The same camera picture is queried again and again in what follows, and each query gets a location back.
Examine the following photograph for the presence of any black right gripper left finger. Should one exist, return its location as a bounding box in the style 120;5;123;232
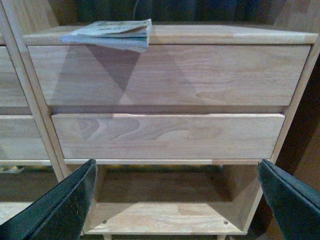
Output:
0;159;97;240

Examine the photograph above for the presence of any lower right wooden drawer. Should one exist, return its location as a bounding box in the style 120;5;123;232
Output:
52;113;285;160

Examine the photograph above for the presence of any thin white cable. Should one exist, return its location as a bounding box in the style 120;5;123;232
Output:
133;0;141;20

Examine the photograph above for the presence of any right wooden shelf unit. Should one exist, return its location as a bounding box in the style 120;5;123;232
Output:
0;0;320;240

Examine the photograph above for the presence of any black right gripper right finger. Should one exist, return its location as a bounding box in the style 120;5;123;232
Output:
258;159;320;240

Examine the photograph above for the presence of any left wooden shelf unit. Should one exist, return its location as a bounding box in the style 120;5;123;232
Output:
0;9;58;223

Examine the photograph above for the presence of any wooden drawer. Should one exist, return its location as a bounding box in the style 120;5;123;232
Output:
29;45;310;106
0;115;49;160
0;46;29;107
52;113;285;160

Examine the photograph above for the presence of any wooden shelf unit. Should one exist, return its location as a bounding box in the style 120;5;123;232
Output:
0;9;58;223
0;0;320;240

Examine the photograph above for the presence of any lower left wooden drawer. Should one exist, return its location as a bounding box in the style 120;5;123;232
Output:
0;115;49;160

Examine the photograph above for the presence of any upper right wooden drawer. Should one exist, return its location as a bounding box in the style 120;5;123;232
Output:
29;45;310;106

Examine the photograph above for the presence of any upper left wooden drawer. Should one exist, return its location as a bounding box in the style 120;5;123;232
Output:
0;46;29;107

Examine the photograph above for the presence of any light blue paperback book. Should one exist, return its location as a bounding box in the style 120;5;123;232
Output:
59;19;152;53

